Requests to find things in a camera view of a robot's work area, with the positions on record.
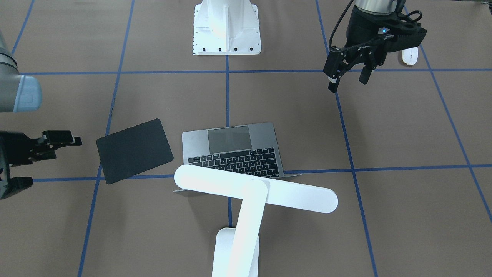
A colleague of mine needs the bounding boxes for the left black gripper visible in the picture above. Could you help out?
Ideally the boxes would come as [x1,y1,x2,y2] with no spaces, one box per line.
[323,8,391,93]

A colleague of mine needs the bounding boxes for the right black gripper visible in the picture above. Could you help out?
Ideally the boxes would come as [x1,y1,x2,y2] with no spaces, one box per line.
[0,131,83,167]

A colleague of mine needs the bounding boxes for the white computer mouse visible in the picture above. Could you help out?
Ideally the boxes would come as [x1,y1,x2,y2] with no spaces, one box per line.
[401,46,419,66]

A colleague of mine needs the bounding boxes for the black mouse pad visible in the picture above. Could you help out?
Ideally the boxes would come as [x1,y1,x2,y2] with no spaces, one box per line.
[96,118,174,184]

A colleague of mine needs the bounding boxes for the grey laptop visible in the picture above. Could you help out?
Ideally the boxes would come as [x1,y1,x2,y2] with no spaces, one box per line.
[181,122,298,180]

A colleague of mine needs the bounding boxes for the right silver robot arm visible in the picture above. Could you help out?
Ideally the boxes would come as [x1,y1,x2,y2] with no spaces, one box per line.
[0,35,83,166]

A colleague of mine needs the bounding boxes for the white desk lamp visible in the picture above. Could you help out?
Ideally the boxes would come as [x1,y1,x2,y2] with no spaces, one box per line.
[174,165,339,277]

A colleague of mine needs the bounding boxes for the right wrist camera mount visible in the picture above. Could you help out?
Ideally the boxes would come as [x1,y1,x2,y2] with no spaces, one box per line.
[0,166,33,200]

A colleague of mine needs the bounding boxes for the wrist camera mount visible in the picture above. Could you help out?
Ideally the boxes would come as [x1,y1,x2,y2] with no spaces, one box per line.
[0,166,33,200]
[380,10,427,52]

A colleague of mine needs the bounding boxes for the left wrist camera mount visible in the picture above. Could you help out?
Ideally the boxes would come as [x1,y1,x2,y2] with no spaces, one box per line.
[380,10,427,52]

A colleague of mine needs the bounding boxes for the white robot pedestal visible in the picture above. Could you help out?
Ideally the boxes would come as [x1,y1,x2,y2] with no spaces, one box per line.
[192,0,262,55]

